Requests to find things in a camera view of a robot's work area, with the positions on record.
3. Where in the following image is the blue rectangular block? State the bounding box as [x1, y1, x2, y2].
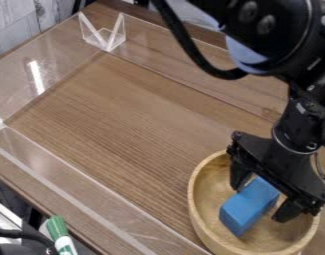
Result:
[218, 177, 279, 237]

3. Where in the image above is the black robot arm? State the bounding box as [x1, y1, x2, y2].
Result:
[151, 0, 325, 223]

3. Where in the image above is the brown wooden bowl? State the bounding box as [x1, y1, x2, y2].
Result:
[187, 151, 319, 255]

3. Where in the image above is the clear acrylic tray wall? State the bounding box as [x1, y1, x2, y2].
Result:
[0, 123, 210, 255]

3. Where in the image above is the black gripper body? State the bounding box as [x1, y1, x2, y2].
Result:
[227, 124, 325, 216]

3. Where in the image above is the black cable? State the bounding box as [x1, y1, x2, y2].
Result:
[0, 228, 60, 255]

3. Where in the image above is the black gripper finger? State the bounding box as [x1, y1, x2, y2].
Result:
[230, 159, 254, 192]
[271, 198, 310, 223]

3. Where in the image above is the green and white marker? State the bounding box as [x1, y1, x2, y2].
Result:
[45, 215, 79, 255]

